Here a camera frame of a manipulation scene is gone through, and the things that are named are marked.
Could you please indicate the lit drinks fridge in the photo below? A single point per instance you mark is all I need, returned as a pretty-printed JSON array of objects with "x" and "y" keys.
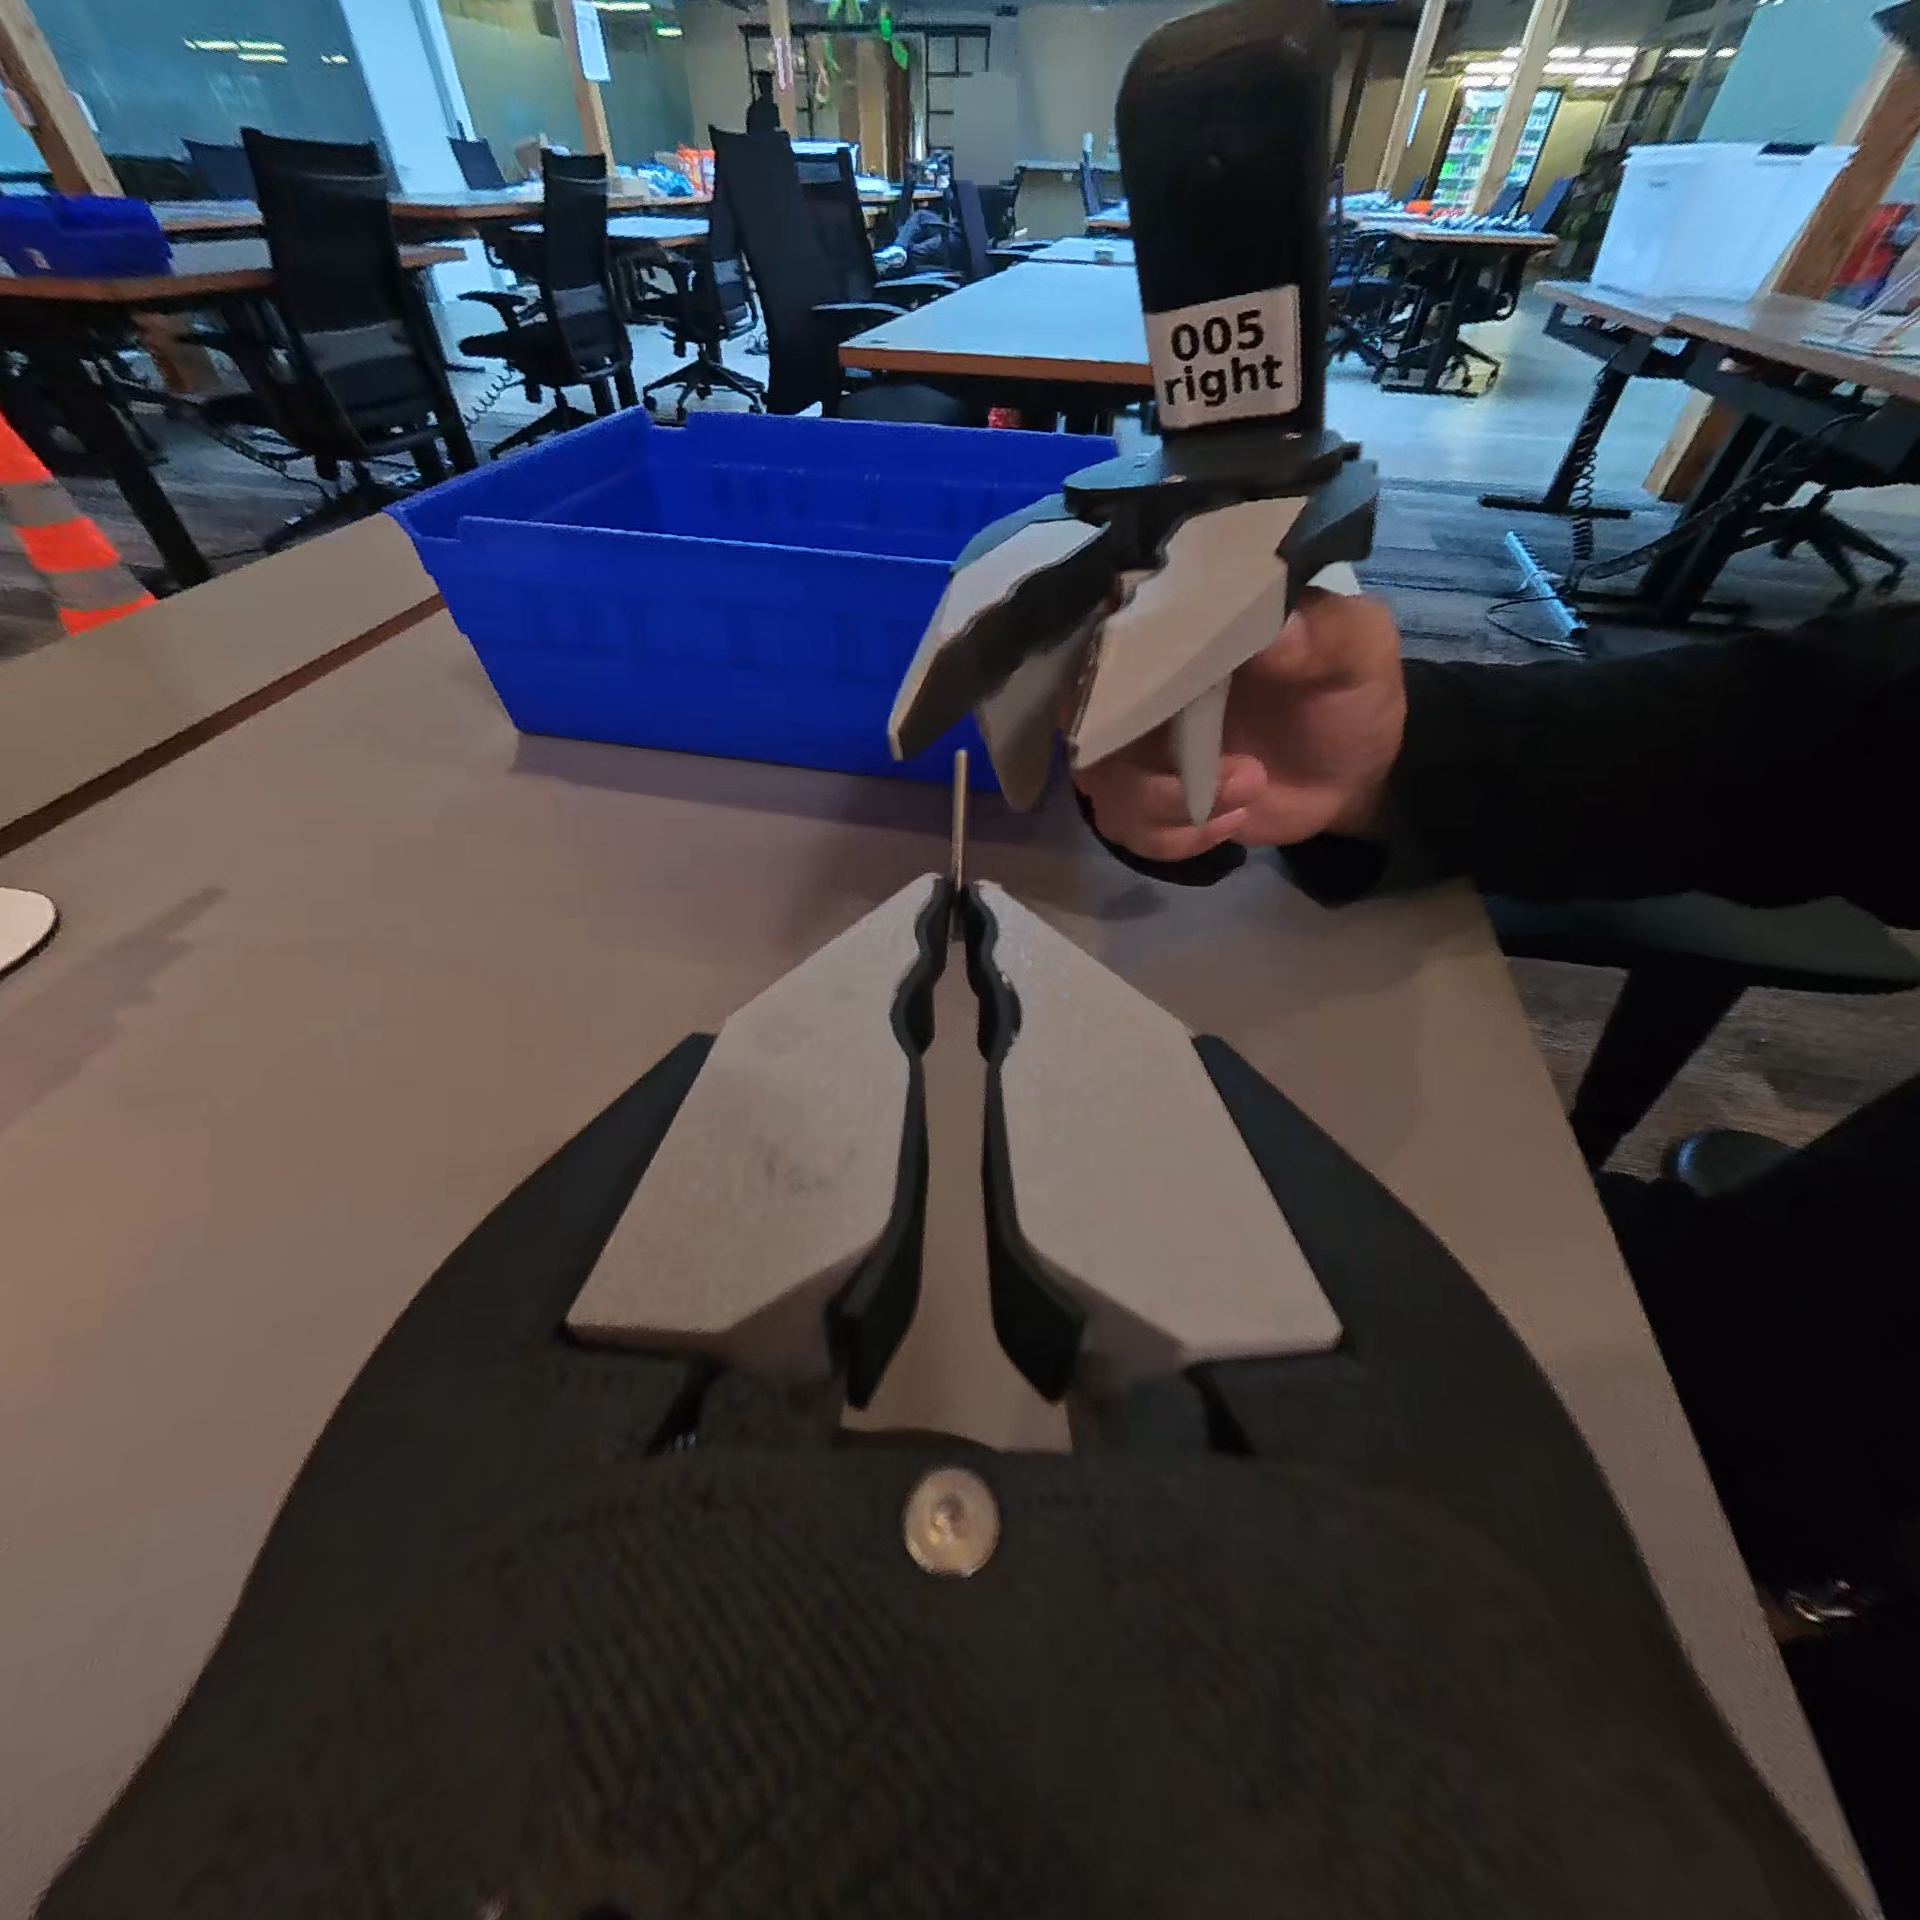
[{"x": 1493, "y": 142}]

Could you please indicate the black office chair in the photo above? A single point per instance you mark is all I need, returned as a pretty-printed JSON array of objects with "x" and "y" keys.
[
  {"x": 779, "y": 254},
  {"x": 346, "y": 301},
  {"x": 1650, "y": 1020},
  {"x": 579, "y": 285}
]

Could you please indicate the steel screw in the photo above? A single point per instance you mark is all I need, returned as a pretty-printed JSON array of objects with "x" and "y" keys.
[{"x": 960, "y": 825}]

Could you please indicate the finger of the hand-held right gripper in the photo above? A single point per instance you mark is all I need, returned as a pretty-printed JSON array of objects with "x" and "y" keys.
[
  {"x": 1185, "y": 615},
  {"x": 973, "y": 615}
]

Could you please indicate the blue plastic bin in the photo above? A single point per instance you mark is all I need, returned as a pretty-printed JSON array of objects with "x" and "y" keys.
[{"x": 675, "y": 629}]

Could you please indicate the white storage box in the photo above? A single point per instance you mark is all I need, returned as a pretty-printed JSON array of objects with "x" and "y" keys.
[{"x": 1709, "y": 224}]

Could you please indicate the orange striped traffic cone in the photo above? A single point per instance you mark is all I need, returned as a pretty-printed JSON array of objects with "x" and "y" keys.
[{"x": 59, "y": 541}]

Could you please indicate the white power strip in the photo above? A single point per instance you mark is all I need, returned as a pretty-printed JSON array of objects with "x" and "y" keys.
[{"x": 1545, "y": 592}]

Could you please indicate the stack of blue bins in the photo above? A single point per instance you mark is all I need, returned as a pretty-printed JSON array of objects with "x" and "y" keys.
[{"x": 83, "y": 235}]

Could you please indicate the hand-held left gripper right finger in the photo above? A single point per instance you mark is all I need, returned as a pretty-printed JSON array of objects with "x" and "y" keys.
[{"x": 1155, "y": 1184}]

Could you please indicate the white document stand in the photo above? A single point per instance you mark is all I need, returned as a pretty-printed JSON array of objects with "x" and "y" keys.
[{"x": 24, "y": 932}]

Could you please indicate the person's legs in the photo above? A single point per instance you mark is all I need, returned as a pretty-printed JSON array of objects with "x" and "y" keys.
[{"x": 1800, "y": 1425}]

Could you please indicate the person's right hand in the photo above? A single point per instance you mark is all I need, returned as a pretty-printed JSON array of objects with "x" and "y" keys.
[{"x": 1319, "y": 721}]

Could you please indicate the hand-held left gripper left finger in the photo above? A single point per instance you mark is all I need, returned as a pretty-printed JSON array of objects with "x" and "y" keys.
[{"x": 749, "y": 1171}]

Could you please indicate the wood-edged office desk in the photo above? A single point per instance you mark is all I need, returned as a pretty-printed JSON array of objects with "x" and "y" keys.
[
  {"x": 1019, "y": 324},
  {"x": 224, "y": 264},
  {"x": 1724, "y": 324}
]

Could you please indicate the person's right forearm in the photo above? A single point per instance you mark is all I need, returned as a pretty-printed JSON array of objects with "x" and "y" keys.
[{"x": 1650, "y": 750}]

